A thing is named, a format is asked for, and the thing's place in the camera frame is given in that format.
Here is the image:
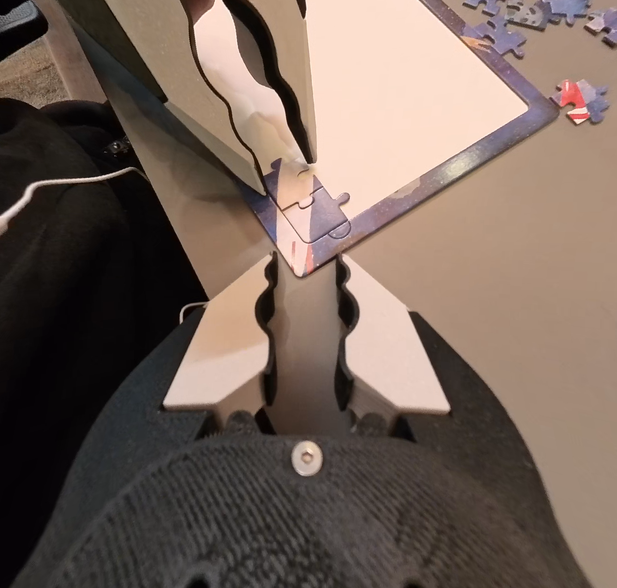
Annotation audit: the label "red striped puzzle piece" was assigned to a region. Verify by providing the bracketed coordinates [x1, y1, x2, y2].
[550, 79, 609, 126]

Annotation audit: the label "thin white cable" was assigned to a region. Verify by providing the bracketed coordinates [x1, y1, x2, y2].
[179, 300, 211, 326]

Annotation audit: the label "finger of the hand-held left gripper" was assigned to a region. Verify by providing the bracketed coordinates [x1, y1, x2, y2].
[210, 0, 318, 164]
[86, 0, 269, 196]

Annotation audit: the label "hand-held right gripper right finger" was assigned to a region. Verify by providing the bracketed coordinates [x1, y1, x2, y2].
[336, 253, 452, 427]

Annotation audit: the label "white puzzle frame blue border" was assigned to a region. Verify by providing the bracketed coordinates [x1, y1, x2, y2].
[241, 0, 561, 278]

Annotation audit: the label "purple puzzle pieces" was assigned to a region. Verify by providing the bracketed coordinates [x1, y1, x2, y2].
[419, 0, 617, 60]

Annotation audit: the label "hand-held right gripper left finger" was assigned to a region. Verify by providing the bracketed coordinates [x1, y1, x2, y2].
[162, 252, 280, 427]

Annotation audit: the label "white blue rocket puzzle piece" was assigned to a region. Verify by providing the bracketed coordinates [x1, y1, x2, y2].
[267, 158, 315, 209]
[281, 176, 351, 242]

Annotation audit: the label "person's black clothing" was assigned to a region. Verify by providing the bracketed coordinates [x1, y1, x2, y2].
[0, 98, 210, 588]

